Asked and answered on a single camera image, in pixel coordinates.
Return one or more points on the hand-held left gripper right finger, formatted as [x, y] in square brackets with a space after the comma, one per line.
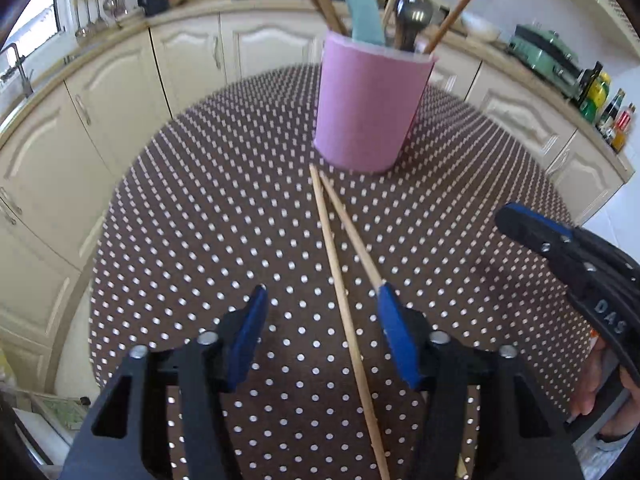
[395, 330]

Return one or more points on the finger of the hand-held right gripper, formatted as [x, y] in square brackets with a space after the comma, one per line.
[525, 227]

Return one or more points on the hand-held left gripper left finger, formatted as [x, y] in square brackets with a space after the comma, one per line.
[250, 325]

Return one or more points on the pink utensil cup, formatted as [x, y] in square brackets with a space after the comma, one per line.
[370, 105]

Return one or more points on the metal spoon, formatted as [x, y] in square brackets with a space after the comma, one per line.
[412, 25]

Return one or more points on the person's right forearm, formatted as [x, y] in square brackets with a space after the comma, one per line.
[600, 460]

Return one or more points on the person's right hand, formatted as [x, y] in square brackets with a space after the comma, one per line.
[592, 380]

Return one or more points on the brown dotted tablecloth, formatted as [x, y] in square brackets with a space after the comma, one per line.
[200, 210]

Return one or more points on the red label bottle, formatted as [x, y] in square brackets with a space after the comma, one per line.
[622, 130]

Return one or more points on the dark sauce bottle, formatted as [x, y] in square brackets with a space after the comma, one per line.
[611, 112]

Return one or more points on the yellow green bottle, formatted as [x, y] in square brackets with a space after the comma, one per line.
[597, 100]

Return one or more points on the dark olive oil bottle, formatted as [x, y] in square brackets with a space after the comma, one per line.
[589, 87]

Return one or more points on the green electric grill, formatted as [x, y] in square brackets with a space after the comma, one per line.
[545, 55]

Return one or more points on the white bowl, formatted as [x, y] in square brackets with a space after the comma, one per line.
[480, 27]

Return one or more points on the green patterned paper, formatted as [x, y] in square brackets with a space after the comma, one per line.
[62, 412]

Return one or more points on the cream base cabinets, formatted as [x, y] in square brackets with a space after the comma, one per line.
[75, 160]

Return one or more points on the teal silicone spatula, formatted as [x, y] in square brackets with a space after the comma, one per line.
[360, 0]

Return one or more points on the metal kitchen faucet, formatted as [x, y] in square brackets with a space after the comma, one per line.
[20, 70]

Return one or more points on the kitchen window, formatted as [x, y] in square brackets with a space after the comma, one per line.
[40, 15]

